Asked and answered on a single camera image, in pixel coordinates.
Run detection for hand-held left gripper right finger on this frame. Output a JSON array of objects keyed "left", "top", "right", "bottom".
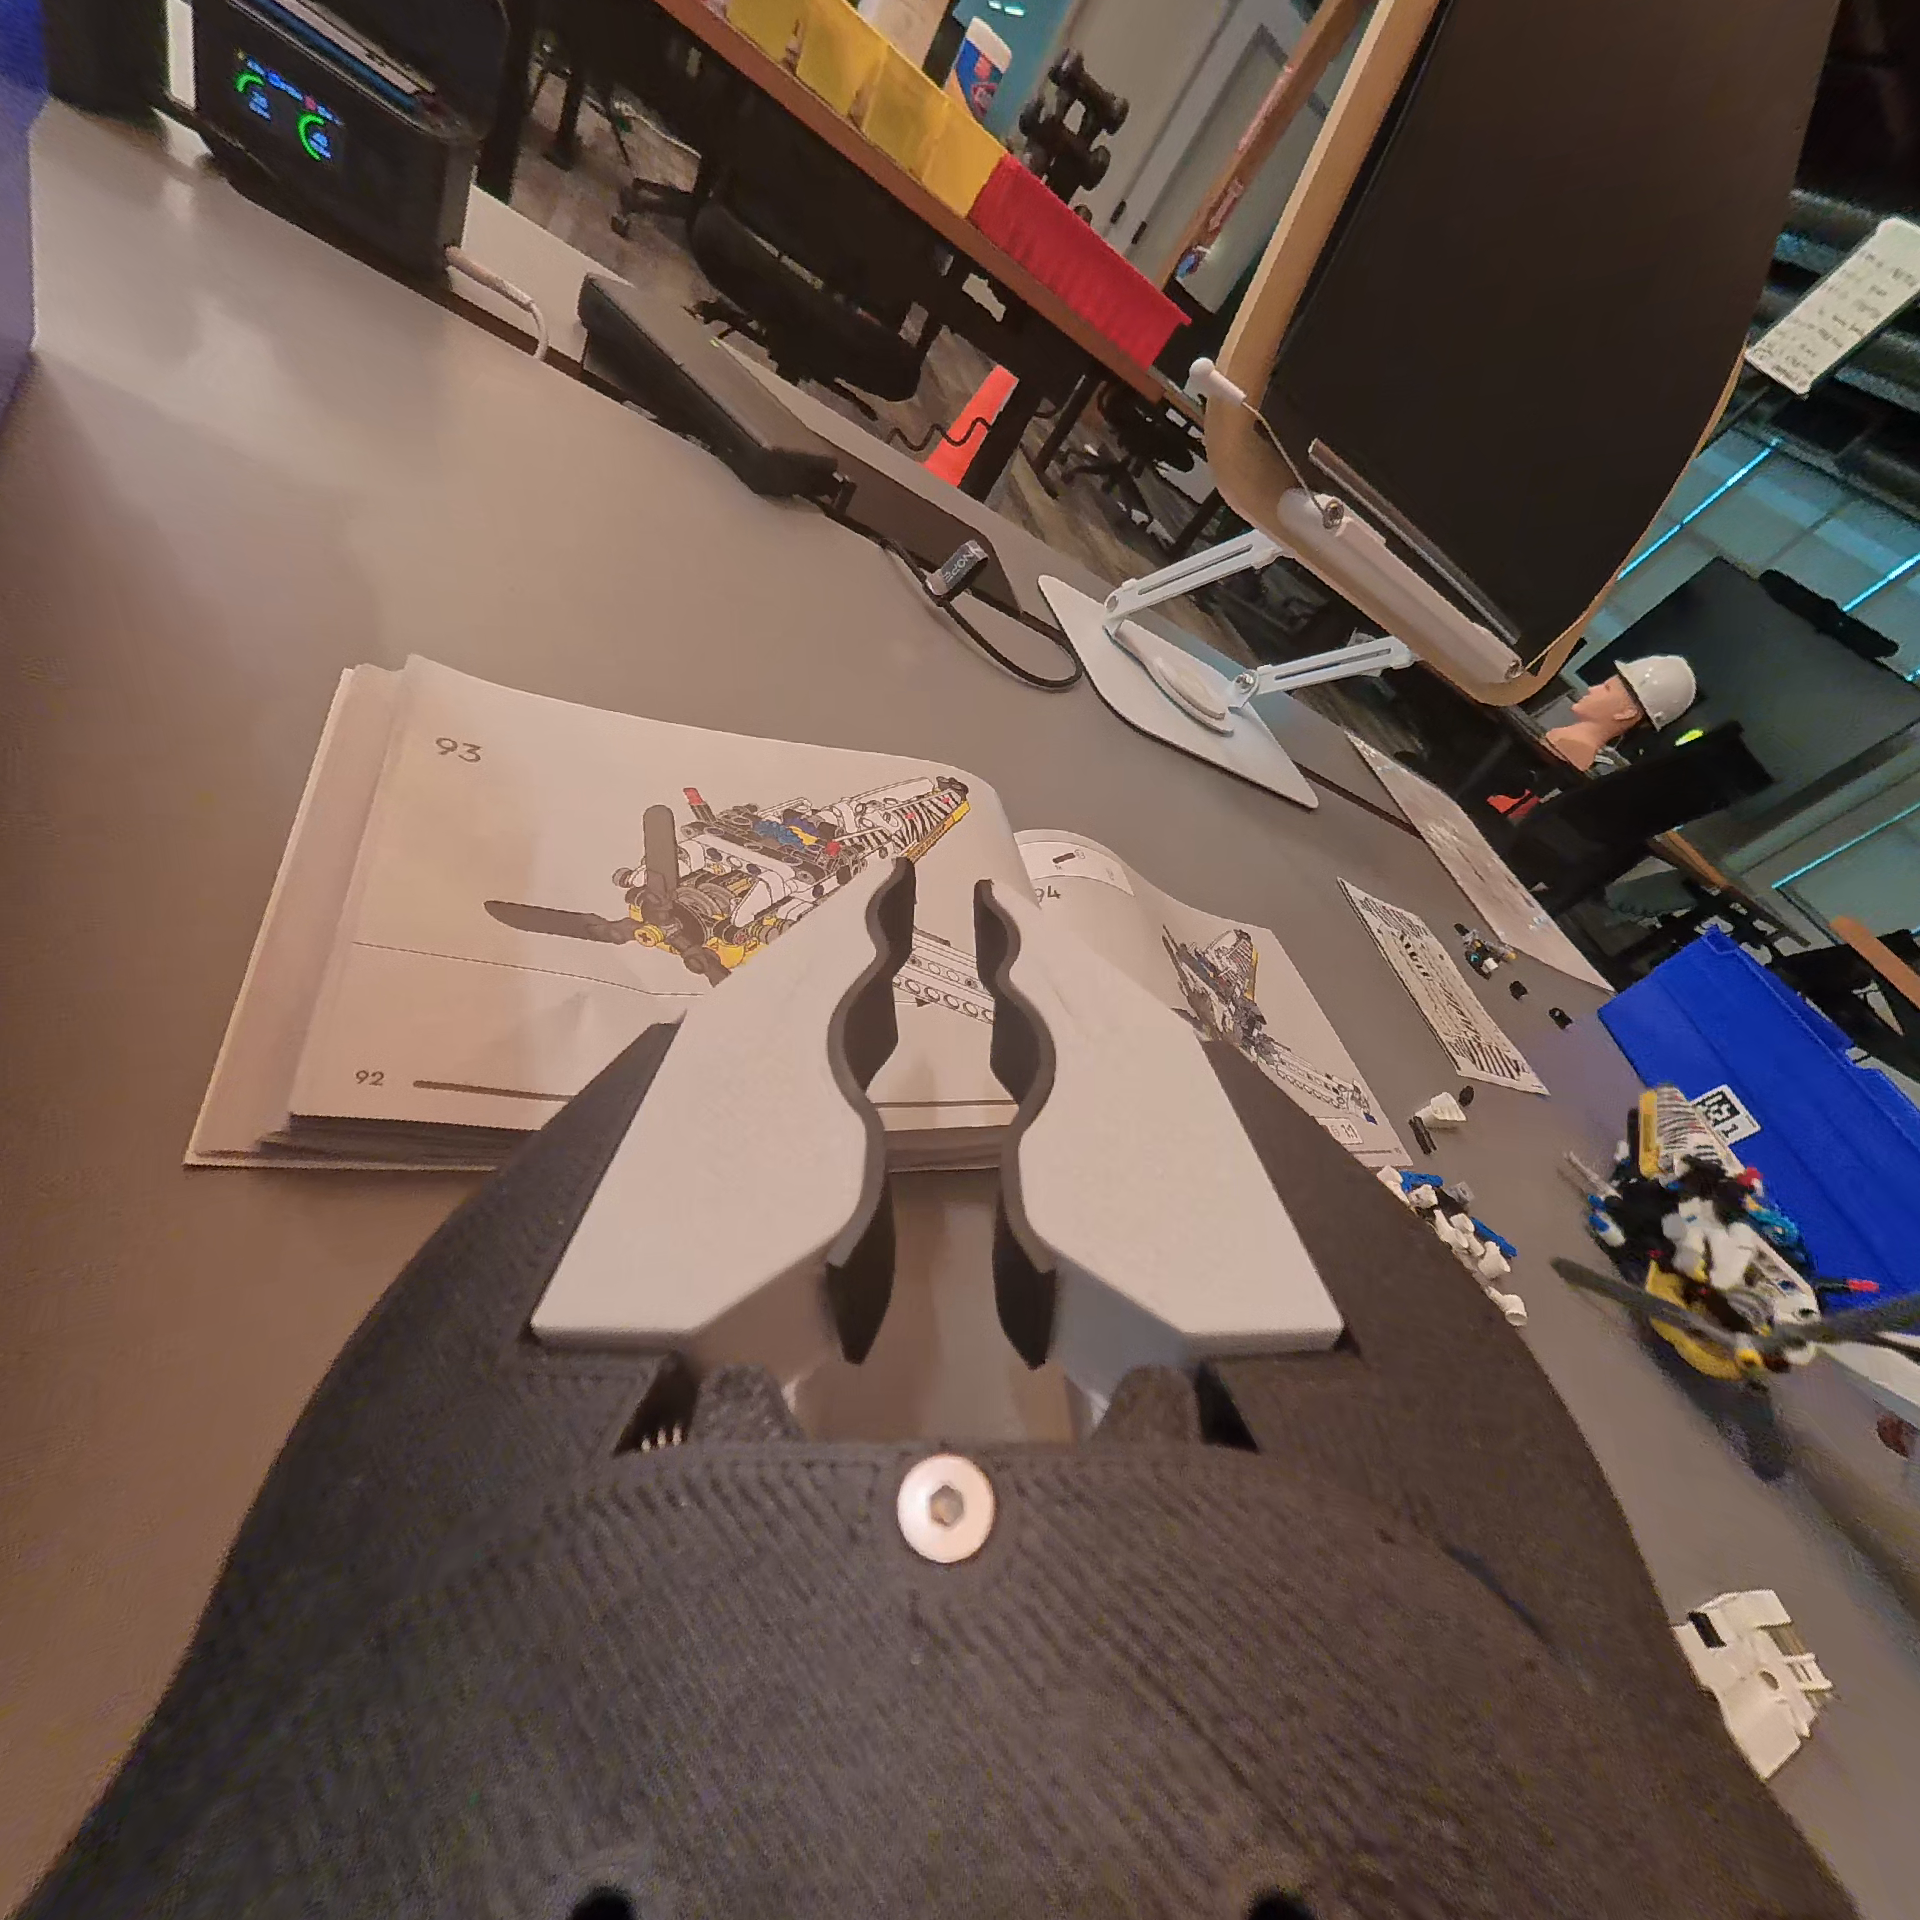
[{"left": 967, "top": 876, "right": 1349, "bottom": 1372}]

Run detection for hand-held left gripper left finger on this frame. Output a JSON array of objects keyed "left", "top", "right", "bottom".
[{"left": 526, "top": 857, "right": 922, "bottom": 1363}]

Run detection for pile of small lego pieces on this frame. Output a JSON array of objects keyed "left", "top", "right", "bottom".
[{"left": 1379, "top": 1165, "right": 1532, "bottom": 1327}]

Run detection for zebra striped lego airplane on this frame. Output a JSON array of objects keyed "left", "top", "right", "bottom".
[{"left": 1546, "top": 1084, "right": 1920, "bottom": 1386}]

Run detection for white lego assembly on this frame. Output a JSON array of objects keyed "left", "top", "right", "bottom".
[{"left": 1671, "top": 1592, "right": 1838, "bottom": 1782}]

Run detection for lego instruction booklet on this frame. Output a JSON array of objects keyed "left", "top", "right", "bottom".
[{"left": 181, "top": 652, "right": 1418, "bottom": 1176}]

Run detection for zebra sticker sheet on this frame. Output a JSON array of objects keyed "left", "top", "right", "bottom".
[{"left": 1334, "top": 876, "right": 1546, "bottom": 1100}]

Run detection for printed paper sheet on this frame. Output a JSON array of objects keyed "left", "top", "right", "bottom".
[{"left": 1349, "top": 733, "right": 1617, "bottom": 993}]

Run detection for blue tagged storage bin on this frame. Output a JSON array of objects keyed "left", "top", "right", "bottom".
[{"left": 1595, "top": 922, "right": 1920, "bottom": 1340}]

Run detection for mannequin head white hard hat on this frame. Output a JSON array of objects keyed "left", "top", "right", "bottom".
[{"left": 1546, "top": 652, "right": 1702, "bottom": 782}]

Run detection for orange traffic cone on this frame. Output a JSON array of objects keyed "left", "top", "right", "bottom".
[{"left": 922, "top": 372, "right": 1025, "bottom": 489}]

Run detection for black power brick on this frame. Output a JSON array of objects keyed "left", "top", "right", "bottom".
[{"left": 571, "top": 270, "right": 862, "bottom": 504}]

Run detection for black office chair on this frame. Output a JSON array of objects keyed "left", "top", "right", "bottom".
[{"left": 686, "top": 200, "right": 928, "bottom": 406}]

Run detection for red bin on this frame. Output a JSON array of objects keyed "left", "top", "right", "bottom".
[{"left": 962, "top": 154, "right": 1195, "bottom": 372}]

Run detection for book stand with black board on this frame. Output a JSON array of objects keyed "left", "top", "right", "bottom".
[{"left": 1039, "top": 0, "right": 1847, "bottom": 813}]

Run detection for black dumbbell rack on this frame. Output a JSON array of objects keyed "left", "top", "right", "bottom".
[{"left": 1025, "top": 56, "right": 1151, "bottom": 200}]

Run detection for black power station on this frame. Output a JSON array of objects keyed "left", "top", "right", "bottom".
[{"left": 194, "top": 0, "right": 484, "bottom": 284}]

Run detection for white paper sign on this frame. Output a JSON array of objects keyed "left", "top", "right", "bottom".
[{"left": 1744, "top": 212, "right": 1920, "bottom": 400}]

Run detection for black cable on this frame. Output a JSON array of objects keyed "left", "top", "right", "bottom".
[{"left": 837, "top": 499, "right": 1090, "bottom": 700}]

